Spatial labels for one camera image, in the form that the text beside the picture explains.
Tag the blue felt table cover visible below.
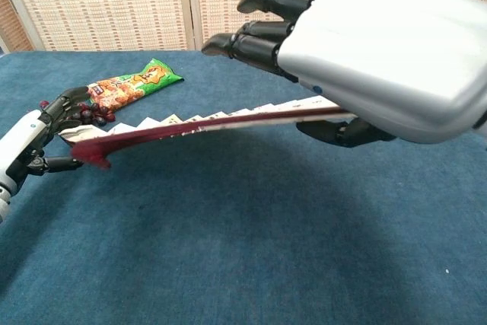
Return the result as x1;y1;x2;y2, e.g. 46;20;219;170
0;49;487;325

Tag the green orange snack bag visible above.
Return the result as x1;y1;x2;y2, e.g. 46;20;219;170
86;58;185;113

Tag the dark red grape bunch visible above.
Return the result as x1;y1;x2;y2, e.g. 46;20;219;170
39;100;116;128

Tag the orange woven screen panel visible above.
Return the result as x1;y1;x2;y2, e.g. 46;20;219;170
0;0;35;53

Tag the red ribbed paper folding fan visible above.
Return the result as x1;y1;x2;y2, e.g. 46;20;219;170
59;98;358;169

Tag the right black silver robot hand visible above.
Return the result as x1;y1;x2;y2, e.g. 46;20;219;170
200;0;487;149

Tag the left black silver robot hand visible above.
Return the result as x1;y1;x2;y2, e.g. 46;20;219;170
0;86;92;193

